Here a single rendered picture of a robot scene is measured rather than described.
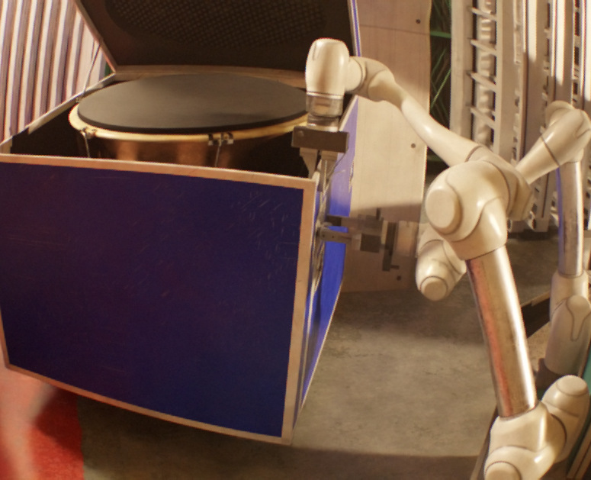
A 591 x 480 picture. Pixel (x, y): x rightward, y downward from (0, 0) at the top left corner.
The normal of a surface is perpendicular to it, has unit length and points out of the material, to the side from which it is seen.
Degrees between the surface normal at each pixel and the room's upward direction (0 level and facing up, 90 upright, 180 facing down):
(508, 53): 90
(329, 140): 80
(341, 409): 0
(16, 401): 0
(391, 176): 90
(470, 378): 0
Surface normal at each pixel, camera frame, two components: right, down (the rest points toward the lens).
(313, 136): -0.17, 0.22
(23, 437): 0.07, -0.91
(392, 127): 0.19, 0.41
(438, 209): -0.74, 0.14
